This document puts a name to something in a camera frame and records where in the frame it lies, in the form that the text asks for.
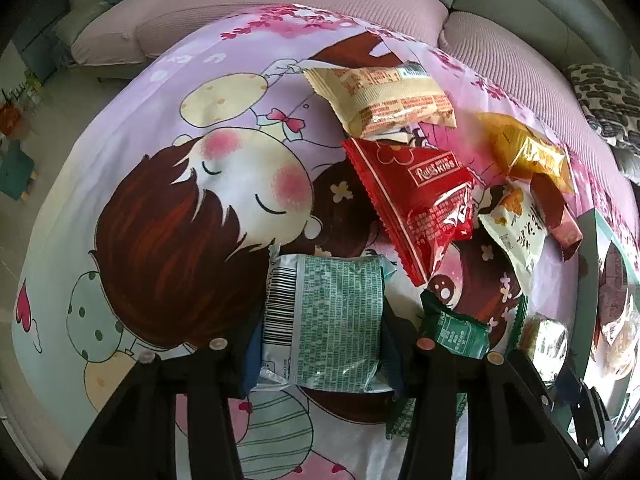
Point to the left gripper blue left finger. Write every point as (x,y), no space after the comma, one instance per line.
(252,361)

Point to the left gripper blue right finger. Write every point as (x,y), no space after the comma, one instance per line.
(391,333)

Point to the white green text snack packet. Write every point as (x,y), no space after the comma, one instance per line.
(322,324)

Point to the red snack packet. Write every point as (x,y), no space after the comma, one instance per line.
(423,196)

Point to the dark green snack packet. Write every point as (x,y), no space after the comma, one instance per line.
(459,333)

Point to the pink cartoon print tablecloth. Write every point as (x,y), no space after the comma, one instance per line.
(145,274)

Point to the cream calligraphy snack packet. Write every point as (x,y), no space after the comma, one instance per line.
(516,226)

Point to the brown pink snack bar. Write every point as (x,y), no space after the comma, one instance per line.
(558,219)

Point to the teal shallow cardboard tray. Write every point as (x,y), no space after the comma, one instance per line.
(604,340)

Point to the yellow orange snack packet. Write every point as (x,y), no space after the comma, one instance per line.
(521,151)

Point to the beige orange snack packet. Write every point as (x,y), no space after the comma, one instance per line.
(369,101)

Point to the small teal stool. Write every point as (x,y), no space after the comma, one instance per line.
(17,171)

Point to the black white patterned cushion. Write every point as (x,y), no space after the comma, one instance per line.
(609,101)

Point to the potted plant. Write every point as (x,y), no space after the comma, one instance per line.
(18,103)

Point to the grey green sofa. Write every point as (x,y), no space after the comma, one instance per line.
(119,39)

